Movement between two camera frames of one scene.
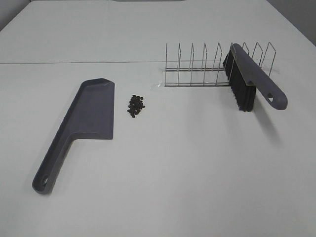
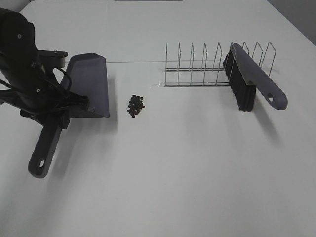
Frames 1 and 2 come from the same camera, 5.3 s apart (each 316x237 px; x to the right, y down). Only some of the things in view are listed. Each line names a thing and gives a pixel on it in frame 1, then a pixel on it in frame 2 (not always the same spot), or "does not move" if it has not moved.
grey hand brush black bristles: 245,75 does not move
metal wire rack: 216,76 does not move
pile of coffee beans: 136,105 does not move
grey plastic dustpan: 90,113 -> 84,73
